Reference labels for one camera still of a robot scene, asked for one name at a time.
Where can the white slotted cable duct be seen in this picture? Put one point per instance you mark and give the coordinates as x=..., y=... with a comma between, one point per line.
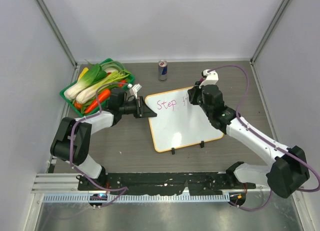
x=93, y=199

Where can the red tomato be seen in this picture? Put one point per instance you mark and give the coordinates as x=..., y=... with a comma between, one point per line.
x=122, y=83

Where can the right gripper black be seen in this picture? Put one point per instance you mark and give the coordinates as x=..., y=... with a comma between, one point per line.
x=193, y=92

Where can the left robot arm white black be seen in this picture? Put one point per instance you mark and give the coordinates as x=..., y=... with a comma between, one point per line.
x=72, y=139

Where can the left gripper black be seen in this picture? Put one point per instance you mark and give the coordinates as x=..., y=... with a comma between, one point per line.
x=142, y=110

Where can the orange carrot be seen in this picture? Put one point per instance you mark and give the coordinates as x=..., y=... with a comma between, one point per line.
x=101, y=98

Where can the aluminium rail left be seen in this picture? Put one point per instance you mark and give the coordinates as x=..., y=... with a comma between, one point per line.
x=55, y=183

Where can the aluminium frame post left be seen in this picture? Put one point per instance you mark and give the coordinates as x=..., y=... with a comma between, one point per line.
x=56, y=31

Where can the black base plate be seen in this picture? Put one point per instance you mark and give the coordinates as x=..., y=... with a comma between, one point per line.
x=172, y=183

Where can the green plastic basket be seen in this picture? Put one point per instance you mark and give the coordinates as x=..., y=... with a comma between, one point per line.
x=94, y=84

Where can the silver blue drink can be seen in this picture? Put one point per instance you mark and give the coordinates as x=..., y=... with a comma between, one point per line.
x=162, y=70

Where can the bok choy left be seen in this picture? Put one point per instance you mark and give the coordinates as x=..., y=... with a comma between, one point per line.
x=91, y=77

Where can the aluminium frame post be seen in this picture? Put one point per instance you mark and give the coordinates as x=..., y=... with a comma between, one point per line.
x=56, y=31
x=270, y=29

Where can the whiteboard with orange frame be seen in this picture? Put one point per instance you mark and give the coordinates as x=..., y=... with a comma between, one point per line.
x=178, y=123

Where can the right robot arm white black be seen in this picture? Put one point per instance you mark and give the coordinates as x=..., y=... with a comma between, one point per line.
x=286, y=168

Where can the aluminium frame post right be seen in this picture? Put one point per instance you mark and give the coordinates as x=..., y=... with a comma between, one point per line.
x=270, y=29

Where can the yellow vegetable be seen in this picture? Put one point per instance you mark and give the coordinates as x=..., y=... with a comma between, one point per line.
x=83, y=72

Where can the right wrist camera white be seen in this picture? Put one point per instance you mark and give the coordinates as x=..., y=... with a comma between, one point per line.
x=210, y=77

